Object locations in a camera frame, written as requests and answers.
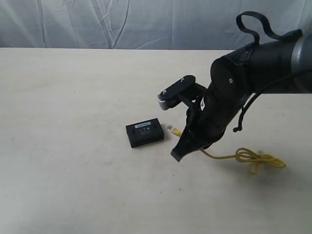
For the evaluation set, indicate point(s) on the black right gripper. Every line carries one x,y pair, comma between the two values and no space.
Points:
211,124

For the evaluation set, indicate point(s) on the black rectangular box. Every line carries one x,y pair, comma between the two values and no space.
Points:
144,132

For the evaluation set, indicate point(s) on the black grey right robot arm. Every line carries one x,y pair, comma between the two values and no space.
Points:
237,79

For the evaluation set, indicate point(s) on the grey wrinkled backdrop cloth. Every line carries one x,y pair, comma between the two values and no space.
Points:
142,24

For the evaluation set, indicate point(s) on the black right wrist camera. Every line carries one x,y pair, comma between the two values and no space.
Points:
184,90

